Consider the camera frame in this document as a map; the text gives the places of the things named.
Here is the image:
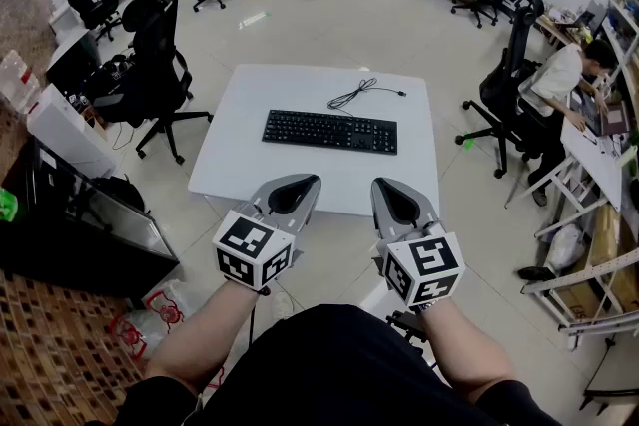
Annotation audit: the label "black mesh office chair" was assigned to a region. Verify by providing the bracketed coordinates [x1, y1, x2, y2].
[92, 0, 215, 167]

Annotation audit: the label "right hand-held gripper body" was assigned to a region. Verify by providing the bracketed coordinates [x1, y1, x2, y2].
[370, 217, 467, 311]

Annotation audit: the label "white work desk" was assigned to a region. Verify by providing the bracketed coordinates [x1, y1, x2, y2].
[503, 103, 626, 241]

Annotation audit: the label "person's left forearm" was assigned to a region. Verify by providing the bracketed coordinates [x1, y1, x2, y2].
[143, 280, 262, 393]

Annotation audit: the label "black high-back office chair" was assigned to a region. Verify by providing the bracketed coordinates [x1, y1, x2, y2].
[454, 0, 550, 180]

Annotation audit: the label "white box appliance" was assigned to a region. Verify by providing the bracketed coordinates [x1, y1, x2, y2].
[26, 83, 118, 180]

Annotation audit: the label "black keyboard cable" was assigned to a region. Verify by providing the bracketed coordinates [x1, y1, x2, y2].
[326, 77, 407, 117]

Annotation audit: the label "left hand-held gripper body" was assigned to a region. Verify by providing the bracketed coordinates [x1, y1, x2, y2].
[212, 199, 305, 292]

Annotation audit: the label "green plastic item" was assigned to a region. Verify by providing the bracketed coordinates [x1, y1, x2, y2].
[0, 186, 21, 222]

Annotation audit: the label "silver wristwatch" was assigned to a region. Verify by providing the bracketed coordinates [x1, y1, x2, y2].
[416, 298, 451, 314]

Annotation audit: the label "person's black clothing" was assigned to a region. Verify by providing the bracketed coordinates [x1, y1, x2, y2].
[113, 303, 566, 426]

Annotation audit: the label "white wall shelf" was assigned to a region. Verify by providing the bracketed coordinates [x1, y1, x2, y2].
[600, 0, 639, 117]

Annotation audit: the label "white plastic bag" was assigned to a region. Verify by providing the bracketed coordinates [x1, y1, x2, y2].
[545, 222, 586, 272]

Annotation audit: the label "open laptop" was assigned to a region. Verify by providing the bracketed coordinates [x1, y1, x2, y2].
[580, 86, 632, 138]

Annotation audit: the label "black keyboard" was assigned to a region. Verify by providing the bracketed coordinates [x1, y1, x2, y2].
[261, 109, 399, 157]

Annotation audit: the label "red-printed plastic bag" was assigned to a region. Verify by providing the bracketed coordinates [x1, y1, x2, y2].
[109, 278, 200, 361]

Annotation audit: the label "black glass-top cabinet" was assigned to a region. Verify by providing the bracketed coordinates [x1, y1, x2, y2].
[0, 136, 182, 301]

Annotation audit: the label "black metal stand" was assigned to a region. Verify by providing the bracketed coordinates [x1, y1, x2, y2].
[385, 310, 431, 356]

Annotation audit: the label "clear plastic storage boxes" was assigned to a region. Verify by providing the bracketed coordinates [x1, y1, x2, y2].
[0, 48, 42, 115]

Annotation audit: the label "person's right forearm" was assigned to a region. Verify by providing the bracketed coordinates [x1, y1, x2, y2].
[417, 298, 516, 391]

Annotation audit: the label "brown cardboard box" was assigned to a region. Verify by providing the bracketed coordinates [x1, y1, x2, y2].
[552, 203, 639, 321]

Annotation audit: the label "black shoe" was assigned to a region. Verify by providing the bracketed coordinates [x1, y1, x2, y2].
[516, 264, 556, 282]

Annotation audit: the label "perforated metal rack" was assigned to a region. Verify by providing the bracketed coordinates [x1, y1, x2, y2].
[520, 247, 639, 351]

